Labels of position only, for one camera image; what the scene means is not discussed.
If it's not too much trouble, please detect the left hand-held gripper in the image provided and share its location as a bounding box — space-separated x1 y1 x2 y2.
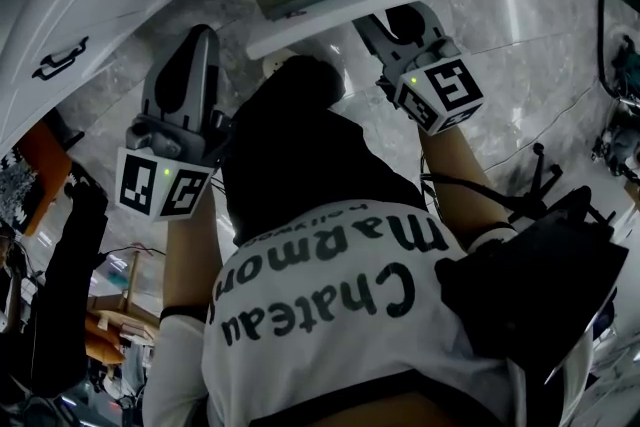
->
115 24 237 223

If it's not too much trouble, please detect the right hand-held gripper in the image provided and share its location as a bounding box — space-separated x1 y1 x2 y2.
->
351 1 486 137

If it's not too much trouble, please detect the person's left forearm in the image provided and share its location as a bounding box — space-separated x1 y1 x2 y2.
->
159 187 227 316

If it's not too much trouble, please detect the person's right forearm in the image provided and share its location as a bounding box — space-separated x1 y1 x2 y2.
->
418 122 517 247

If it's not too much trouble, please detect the person's white shoe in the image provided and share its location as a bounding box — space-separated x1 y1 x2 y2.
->
261 51 294 80

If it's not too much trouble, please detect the white cabinet door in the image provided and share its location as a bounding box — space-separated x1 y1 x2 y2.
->
0 0 236 160

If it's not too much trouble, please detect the orange box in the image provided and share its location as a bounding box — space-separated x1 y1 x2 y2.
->
16 119 74 237

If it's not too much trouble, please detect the black folding stand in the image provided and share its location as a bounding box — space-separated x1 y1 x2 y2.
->
507 142 617 229

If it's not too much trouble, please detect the teal power tool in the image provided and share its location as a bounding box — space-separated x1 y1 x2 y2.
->
610 34 640 99

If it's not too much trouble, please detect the grey power tool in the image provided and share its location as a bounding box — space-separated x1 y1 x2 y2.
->
591 98 640 179

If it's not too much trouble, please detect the black hanging garment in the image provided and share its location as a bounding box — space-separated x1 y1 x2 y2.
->
0 163 110 399

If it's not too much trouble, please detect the wooden furniture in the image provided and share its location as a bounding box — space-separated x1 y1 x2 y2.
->
83 243 162 369

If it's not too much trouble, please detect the person's white printed shirt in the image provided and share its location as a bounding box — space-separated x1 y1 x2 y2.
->
142 198 596 427

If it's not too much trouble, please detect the black pouch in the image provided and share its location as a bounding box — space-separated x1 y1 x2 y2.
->
433 184 630 387

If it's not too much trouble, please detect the black cabinet door handle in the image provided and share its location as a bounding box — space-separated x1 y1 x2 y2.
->
31 36 91 82

